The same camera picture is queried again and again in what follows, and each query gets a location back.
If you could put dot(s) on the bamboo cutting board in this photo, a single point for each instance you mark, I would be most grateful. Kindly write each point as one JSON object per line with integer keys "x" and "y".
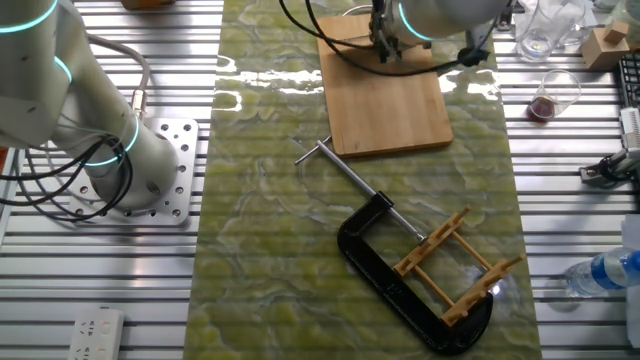
{"x": 385, "y": 110}

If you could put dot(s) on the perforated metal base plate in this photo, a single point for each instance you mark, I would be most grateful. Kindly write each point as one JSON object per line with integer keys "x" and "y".
{"x": 182, "y": 150}

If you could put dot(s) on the plastic water bottle blue cap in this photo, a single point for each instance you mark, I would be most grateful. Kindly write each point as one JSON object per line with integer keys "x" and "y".
{"x": 605, "y": 270}

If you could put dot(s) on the glass cup with red liquid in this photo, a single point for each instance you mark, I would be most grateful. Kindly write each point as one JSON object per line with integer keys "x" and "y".
{"x": 542, "y": 107}

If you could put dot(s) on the wooden dish rack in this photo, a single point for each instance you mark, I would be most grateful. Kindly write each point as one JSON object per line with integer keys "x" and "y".
{"x": 430, "y": 245}

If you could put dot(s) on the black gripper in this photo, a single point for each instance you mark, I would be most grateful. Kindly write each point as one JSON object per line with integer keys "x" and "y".
{"x": 382, "y": 25}

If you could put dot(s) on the clear glass pitcher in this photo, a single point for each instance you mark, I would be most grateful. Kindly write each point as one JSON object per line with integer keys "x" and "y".
{"x": 545, "y": 30}

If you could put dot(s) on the black keyboard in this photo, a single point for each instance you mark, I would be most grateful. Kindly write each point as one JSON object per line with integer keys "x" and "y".
{"x": 631, "y": 75}

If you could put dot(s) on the small wooden cube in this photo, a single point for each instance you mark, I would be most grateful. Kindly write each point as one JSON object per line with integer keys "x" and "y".
{"x": 616, "y": 32}

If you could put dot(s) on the black C-clamp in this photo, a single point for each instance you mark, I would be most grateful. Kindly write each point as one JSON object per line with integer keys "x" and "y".
{"x": 395, "y": 295}

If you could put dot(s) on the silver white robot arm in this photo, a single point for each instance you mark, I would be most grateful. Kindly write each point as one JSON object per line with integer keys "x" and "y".
{"x": 60, "y": 100}

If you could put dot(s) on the white power strip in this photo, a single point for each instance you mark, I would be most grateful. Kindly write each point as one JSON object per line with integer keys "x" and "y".
{"x": 95, "y": 335}

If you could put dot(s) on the green marble pattern mat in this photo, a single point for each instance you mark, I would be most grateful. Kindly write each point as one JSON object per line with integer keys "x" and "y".
{"x": 260, "y": 225}

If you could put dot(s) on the large wooden cube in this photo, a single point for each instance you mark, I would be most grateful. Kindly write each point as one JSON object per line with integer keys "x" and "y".
{"x": 600, "y": 52}

